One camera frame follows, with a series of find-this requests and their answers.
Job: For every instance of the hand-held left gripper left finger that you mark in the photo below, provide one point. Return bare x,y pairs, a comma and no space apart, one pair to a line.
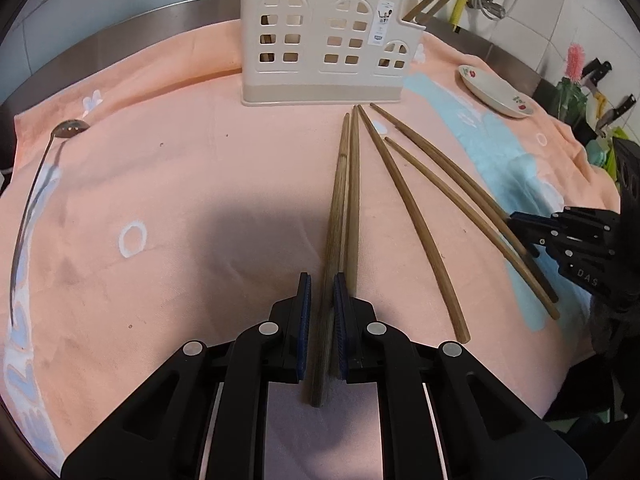
303,330

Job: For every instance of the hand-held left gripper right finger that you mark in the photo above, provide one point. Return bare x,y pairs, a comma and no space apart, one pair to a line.
340,330

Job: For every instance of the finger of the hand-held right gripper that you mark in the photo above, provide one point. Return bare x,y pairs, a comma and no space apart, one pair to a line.
540,222
545,246

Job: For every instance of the cream plastic utensil holder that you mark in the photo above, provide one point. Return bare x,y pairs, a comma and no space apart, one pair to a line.
320,45

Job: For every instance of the person's right hand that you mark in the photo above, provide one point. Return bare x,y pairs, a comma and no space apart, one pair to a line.
617,355

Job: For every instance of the green plastic basket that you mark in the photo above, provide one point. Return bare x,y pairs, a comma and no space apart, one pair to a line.
612,155

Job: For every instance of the white floral plate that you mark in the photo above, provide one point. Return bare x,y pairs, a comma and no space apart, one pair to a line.
492,90

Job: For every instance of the pink bottle brush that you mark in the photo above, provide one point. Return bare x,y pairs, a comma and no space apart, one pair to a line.
575,60

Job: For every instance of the peach printed towel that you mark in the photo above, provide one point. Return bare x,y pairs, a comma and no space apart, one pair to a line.
175,185

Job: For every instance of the metal water valve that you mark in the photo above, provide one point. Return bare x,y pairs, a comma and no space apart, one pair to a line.
492,7

